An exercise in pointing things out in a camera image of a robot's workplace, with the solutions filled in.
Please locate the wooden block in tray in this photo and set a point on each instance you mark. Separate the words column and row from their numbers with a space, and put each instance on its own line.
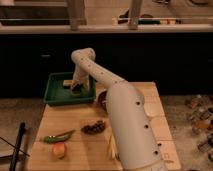
column 67, row 83

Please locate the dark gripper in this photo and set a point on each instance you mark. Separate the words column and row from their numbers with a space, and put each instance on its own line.
column 76, row 87

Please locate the dark brown bowl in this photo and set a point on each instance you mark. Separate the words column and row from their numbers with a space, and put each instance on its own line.
column 102, row 100

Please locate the orange peach toy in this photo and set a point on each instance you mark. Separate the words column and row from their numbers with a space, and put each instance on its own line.
column 59, row 149

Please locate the green plastic tray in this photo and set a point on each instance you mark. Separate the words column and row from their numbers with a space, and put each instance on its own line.
column 57, row 95

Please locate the bunch of dark grapes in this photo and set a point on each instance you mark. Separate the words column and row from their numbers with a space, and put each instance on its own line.
column 98, row 127

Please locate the black tripod stand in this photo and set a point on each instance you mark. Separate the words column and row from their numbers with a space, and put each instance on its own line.
column 16, row 147

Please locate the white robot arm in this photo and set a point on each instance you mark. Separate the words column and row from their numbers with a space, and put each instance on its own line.
column 137, row 146

